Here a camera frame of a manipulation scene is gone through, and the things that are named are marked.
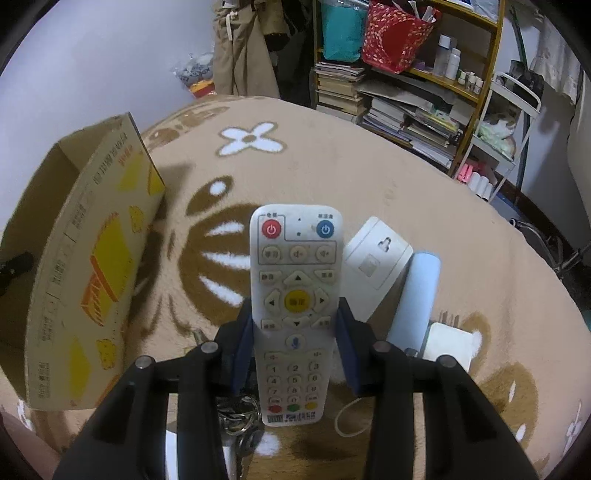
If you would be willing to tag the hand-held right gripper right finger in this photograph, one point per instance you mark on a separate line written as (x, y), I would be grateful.
(346, 346)

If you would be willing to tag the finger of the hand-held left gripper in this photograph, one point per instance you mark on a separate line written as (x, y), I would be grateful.
(16, 264)

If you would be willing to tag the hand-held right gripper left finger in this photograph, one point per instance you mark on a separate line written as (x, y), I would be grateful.
(242, 344)

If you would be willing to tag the key bunch with cartoon tag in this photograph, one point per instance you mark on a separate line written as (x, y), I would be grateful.
(235, 415)

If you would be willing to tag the cardboard box with yellow print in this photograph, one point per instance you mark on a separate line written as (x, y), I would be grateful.
(92, 240)

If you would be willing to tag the white remote control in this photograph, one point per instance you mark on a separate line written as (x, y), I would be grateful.
(295, 277)

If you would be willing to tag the white power charger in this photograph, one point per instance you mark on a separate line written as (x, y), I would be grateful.
(450, 339)

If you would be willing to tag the light blue tube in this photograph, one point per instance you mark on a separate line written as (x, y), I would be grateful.
(415, 295)

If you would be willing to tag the white square socket panel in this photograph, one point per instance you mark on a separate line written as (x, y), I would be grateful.
(374, 263)

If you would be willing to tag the pink packets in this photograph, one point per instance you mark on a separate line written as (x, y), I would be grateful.
(464, 173)

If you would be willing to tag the white rolls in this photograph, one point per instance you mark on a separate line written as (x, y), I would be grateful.
(482, 187)

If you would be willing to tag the pile of magazines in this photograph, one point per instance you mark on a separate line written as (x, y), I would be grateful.
(415, 124)

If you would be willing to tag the stack of old books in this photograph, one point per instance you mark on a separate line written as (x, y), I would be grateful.
(339, 92)

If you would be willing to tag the pale green packets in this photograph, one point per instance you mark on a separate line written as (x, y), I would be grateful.
(498, 136)

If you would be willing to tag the plush toy in plastic bag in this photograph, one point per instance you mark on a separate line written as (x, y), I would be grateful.
(198, 74)

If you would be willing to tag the dark hanging garment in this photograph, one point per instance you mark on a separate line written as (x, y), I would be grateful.
(295, 60)

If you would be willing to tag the row of small bottles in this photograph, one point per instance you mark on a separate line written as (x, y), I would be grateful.
(471, 82)

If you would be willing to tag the beige hanging garment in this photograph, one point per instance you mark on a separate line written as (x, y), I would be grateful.
(240, 50)

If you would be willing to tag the short white bottle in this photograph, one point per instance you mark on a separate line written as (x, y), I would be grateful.
(454, 64)

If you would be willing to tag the tall white bottle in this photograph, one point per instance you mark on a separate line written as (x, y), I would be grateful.
(442, 55)

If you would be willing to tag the red patterned gift bag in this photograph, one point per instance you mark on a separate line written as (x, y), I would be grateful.
(392, 41)

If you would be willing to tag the white metal cart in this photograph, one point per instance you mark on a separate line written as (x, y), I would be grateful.
(526, 92)

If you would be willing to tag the teal bag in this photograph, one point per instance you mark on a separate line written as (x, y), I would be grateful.
(341, 32)

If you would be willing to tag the wooden shelf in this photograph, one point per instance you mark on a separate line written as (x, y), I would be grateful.
(489, 60)

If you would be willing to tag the white curtain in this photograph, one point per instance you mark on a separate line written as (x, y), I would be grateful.
(556, 60)

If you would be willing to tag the metal chair frame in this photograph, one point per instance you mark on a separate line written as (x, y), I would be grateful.
(549, 249)

